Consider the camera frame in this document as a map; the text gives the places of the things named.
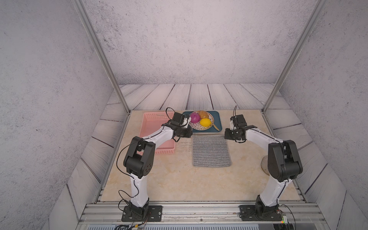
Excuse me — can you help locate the grey striped dishcloth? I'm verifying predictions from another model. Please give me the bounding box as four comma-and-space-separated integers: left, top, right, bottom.
192, 135, 232, 168

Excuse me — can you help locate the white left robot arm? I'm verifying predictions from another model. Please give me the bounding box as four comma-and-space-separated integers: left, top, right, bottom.
123, 118, 193, 212

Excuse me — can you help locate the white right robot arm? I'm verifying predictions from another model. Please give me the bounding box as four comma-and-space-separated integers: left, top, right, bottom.
224, 126, 303, 216

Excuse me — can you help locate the purple onion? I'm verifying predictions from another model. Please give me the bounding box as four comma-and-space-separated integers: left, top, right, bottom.
190, 112, 201, 124

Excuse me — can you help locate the speckled white plate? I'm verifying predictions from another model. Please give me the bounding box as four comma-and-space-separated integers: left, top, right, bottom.
189, 110, 214, 131

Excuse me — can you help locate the yellow lemon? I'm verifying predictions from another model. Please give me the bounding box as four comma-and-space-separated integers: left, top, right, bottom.
200, 118, 212, 127

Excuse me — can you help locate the brown potato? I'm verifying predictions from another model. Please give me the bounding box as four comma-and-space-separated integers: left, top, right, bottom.
197, 111, 209, 119

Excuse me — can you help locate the teal rectangular tray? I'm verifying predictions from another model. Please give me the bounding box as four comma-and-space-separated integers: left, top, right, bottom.
189, 111, 222, 133

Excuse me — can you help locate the pink perforated plastic basket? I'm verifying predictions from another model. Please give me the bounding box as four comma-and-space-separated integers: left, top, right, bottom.
137, 111, 177, 154

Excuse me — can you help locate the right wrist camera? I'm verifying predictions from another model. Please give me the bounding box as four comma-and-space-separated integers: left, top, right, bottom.
230, 115, 247, 130

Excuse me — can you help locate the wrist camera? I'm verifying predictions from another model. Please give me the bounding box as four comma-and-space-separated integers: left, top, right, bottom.
230, 115, 247, 130
171, 112, 190, 127

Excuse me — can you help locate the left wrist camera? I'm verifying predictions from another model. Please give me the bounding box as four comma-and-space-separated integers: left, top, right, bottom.
171, 112, 190, 127

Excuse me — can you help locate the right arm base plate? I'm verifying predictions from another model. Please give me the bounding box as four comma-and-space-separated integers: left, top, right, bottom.
239, 204, 283, 221

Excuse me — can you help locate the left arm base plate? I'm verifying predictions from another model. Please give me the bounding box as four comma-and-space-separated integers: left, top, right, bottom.
121, 205, 163, 222

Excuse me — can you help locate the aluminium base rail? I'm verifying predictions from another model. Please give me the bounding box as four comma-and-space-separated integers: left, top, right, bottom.
77, 200, 329, 230

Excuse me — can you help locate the aluminium right frame post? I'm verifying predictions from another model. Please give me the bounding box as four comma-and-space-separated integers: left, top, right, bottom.
261, 0, 328, 114

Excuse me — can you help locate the aluminium frame post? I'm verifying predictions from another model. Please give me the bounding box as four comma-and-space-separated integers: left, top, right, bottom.
261, 0, 328, 114
72, 0, 130, 114

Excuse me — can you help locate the aluminium left frame post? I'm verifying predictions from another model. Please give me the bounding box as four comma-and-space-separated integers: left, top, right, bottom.
72, 0, 130, 114

